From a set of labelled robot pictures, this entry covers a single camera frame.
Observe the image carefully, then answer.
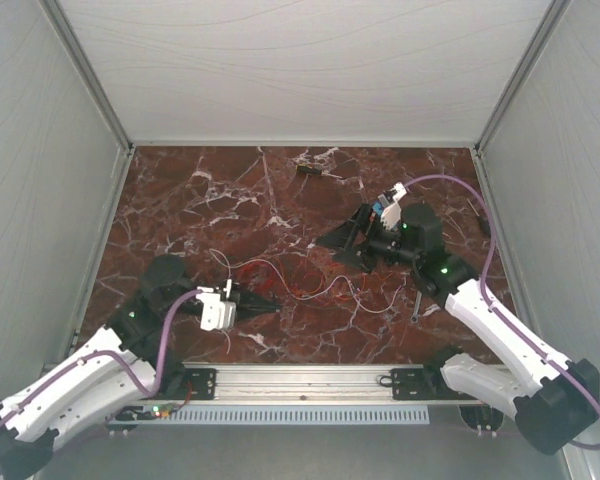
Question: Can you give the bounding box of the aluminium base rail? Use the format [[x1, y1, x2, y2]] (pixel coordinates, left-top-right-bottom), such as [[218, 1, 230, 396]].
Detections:
[[124, 362, 511, 404]]

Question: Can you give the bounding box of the silver ratchet wrench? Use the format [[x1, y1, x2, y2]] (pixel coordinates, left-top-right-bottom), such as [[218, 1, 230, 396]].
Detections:
[[410, 292, 422, 323]]

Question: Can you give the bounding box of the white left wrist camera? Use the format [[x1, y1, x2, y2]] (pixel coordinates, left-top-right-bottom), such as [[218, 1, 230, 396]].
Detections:
[[195, 279, 239, 332]]

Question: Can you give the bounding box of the white wire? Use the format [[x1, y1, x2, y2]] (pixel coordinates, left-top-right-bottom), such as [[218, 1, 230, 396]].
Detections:
[[209, 248, 409, 351]]

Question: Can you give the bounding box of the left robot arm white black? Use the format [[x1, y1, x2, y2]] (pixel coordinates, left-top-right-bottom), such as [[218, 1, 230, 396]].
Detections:
[[0, 254, 280, 479]]

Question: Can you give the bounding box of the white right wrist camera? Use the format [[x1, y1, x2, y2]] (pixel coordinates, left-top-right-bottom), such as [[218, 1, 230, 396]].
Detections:
[[372, 183, 407, 231]]

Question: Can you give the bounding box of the grey slotted cable duct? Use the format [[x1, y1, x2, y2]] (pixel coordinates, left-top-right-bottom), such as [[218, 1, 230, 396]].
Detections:
[[168, 404, 430, 426]]

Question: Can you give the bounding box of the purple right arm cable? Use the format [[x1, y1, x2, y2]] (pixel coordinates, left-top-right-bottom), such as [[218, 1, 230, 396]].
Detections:
[[402, 174, 600, 451]]

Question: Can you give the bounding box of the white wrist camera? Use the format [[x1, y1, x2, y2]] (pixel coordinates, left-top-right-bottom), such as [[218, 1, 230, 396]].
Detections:
[[372, 183, 407, 231], [195, 279, 239, 332]]

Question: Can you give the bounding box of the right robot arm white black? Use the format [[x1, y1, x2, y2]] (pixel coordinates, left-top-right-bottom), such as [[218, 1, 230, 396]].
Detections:
[[316, 203, 600, 455]]

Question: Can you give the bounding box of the black small tool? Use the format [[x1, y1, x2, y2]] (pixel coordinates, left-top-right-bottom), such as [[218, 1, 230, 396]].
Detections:
[[467, 200, 492, 239]]

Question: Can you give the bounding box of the yellow black screwdriver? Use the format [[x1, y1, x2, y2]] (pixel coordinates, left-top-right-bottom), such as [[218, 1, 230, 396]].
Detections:
[[296, 164, 342, 180]]

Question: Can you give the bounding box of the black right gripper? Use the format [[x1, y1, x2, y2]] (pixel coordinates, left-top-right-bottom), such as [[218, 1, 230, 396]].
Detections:
[[315, 202, 419, 273]]

